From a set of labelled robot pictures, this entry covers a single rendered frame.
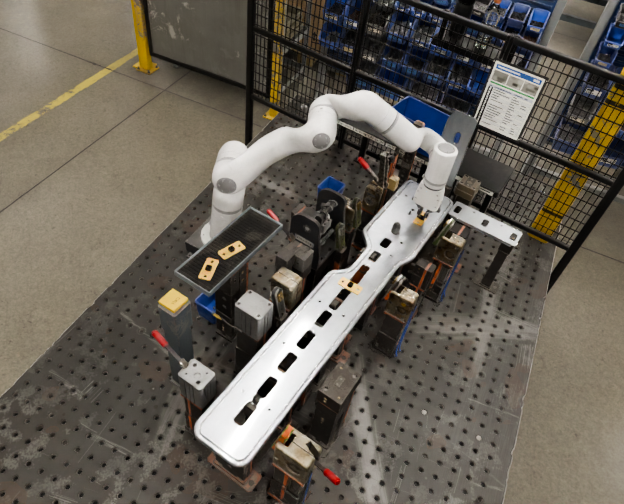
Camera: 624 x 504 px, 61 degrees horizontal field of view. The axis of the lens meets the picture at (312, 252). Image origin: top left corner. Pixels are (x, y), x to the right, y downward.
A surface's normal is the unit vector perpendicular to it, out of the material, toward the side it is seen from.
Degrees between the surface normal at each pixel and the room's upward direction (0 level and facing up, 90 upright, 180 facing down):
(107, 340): 0
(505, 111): 90
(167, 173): 0
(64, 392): 0
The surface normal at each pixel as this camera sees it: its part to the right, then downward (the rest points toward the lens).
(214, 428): 0.11, -0.67
